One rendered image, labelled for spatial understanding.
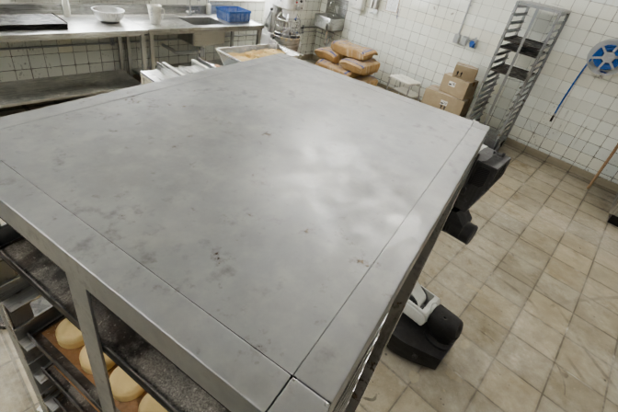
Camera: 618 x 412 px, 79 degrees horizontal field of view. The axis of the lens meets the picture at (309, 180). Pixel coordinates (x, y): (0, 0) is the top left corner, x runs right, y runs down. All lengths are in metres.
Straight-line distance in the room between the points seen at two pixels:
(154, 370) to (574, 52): 5.73
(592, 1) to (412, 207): 5.47
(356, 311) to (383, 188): 0.19
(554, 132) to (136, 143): 5.79
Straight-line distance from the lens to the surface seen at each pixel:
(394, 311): 1.04
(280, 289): 0.32
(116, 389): 0.63
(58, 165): 0.46
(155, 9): 5.02
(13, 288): 0.67
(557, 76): 5.92
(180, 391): 0.44
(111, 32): 4.66
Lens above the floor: 2.06
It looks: 33 degrees down
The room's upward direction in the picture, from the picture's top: 11 degrees clockwise
